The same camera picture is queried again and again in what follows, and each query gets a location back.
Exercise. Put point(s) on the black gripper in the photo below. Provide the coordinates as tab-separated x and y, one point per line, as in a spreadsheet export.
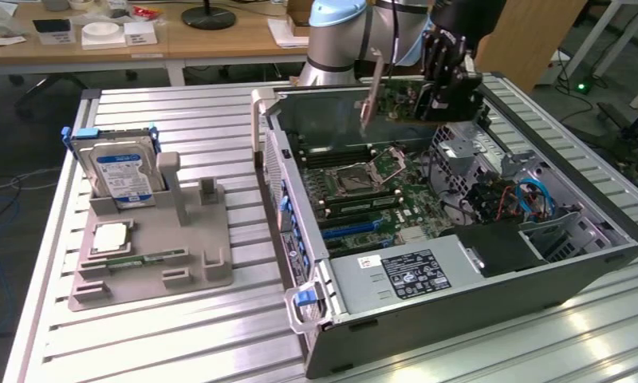
465	18

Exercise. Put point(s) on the green graphics card with bracket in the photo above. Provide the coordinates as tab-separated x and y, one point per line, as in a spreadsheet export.
398	97

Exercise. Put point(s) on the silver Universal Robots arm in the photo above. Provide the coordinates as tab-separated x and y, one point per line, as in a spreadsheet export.
329	48

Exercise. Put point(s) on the wooden cabinet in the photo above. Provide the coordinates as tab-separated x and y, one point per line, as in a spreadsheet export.
531	48

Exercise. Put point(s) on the cardboard box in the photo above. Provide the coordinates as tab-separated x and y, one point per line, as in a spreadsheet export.
298	12

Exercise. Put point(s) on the white paper stack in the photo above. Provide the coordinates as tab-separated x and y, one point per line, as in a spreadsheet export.
286	34

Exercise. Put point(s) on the silver metal disk bay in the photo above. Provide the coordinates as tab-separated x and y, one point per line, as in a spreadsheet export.
457	159

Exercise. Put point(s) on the metal socket cover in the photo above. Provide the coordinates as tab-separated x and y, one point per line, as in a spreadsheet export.
393	163

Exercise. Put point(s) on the CPU socket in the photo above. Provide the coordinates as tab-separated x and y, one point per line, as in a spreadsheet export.
353	178

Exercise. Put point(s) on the wooden desk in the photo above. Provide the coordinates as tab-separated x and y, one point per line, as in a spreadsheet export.
217	44

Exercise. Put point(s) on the black round monitor base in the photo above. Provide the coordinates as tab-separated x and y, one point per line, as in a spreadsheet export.
207	18

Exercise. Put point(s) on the green motherboard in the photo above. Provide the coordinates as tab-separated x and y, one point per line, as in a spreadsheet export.
414	211

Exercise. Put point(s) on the black RAM stick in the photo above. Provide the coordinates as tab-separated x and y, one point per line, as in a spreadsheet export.
361	204

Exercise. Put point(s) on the silver chipset heatsink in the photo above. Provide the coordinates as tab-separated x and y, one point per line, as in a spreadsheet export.
410	236

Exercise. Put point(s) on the blue expansion slot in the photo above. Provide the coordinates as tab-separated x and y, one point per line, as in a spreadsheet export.
350	231

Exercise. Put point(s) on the red package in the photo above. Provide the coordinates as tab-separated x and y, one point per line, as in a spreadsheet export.
145	13

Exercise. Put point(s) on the white labelled box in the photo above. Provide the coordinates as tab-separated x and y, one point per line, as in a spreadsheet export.
139	32

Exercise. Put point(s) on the white round dish block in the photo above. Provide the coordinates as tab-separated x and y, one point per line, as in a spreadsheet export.
102	34

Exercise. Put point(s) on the grey power supply unit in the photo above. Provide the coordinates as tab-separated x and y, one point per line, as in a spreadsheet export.
361	287

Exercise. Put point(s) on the hard disk in blue carrier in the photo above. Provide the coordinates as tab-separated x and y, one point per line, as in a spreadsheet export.
118	167

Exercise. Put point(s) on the black and white box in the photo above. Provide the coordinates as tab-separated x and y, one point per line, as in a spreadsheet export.
53	28

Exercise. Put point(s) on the black open PC case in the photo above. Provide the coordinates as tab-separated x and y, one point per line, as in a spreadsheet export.
457	331

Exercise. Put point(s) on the black office chair base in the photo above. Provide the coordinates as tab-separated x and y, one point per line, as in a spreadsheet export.
47	89

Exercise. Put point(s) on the grey parts rack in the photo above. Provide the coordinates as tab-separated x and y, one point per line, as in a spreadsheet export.
153	239

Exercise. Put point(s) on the green RAM stick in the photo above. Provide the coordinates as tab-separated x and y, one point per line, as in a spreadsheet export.
138	260

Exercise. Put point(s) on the silver CPU chip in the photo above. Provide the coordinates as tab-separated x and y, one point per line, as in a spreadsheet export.
110	238

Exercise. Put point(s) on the white paper slip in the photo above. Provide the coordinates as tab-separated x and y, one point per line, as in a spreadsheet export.
5	40

